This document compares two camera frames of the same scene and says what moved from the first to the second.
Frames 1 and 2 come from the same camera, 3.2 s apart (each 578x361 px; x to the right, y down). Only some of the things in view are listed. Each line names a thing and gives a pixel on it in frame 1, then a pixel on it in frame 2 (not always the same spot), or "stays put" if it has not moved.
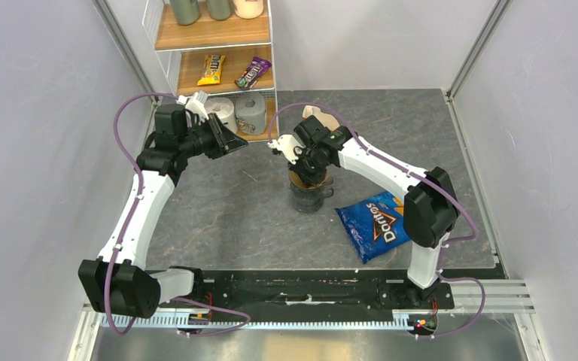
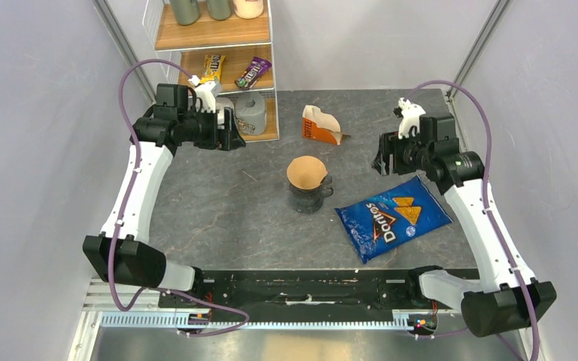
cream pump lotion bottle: (247, 9) stays put
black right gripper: (310, 178) to (390, 143)
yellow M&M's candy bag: (212, 68) stays put
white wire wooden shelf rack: (222, 50) stays put
